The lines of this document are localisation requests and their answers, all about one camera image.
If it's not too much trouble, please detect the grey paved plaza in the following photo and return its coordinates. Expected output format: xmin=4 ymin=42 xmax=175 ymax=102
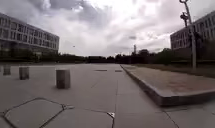
xmin=0 ymin=63 xmax=215 ymax=128

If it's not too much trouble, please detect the row of dark trees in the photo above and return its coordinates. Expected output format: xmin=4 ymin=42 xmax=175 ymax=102
xmin=0 ymin=47 xmax=215 ymax=66

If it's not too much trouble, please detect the concrete block bollard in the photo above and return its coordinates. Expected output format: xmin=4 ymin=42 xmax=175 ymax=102
xmin=55 ymin=68 xmax=71 ymax=90
xmin=2 ymin=64 xmax=12 ymax=76
xmin=18 ymin=66 xmax=30 ymax=81

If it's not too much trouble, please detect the concrete kerb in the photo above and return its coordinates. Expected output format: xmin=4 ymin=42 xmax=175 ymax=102
xmin=120 ymin=64 xmax=215 ymax=108

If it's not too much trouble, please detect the raised pale paved bed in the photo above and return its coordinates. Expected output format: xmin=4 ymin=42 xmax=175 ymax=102
xmin=122 ymin=64 xmax=215 ymax=94

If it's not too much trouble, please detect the tall lamp pole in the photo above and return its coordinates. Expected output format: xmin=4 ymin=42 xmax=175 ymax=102
xmin=179 ymin=0 xmax=200 ymax=70

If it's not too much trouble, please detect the long pale office building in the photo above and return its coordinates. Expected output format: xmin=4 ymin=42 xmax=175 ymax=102
xmin=0 ymin=10 xmax=61 ymax=58

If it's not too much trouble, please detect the grey office building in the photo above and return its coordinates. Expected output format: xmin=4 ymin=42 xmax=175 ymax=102
xmin=169 ymin=7 xmax=215 ymax=61

